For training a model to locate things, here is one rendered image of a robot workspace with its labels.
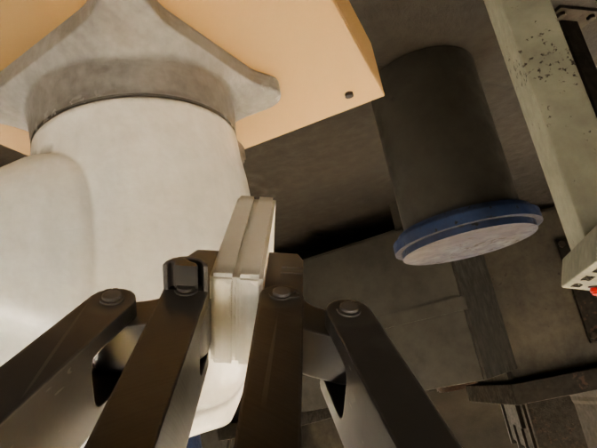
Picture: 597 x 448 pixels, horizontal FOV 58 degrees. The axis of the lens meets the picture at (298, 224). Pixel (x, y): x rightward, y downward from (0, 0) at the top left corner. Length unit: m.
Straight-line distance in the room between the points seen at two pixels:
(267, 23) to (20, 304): 0.25
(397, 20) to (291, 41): 0.74
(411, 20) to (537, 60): 0.34
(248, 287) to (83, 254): 0.19
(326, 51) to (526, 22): 0.54
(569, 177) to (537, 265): 2.00
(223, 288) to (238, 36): 0.30
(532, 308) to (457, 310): 0.74
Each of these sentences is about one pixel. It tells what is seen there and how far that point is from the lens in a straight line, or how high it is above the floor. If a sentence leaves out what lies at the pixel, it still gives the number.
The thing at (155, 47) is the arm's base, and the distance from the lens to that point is 0.39.
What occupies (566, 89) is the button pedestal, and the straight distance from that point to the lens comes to 0.91.
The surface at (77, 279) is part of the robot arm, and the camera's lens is 0.33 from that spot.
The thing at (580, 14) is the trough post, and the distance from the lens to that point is 1.39.
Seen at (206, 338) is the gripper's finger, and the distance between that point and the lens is 0.16.
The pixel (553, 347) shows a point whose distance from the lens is 2.79.
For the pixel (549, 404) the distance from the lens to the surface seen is 6.86.
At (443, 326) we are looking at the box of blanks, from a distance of 2.12.
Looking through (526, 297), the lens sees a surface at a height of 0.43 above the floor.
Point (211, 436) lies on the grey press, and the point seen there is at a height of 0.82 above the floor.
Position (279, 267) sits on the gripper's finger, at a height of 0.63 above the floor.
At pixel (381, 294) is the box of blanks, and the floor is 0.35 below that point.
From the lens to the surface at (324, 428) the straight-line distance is 3.85.
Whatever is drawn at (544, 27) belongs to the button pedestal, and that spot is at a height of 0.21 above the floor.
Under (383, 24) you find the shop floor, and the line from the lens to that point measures 1.17.
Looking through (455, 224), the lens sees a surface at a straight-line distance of 1.09.
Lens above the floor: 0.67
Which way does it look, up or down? 17 degrees down
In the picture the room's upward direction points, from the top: 169 degrees clockwise
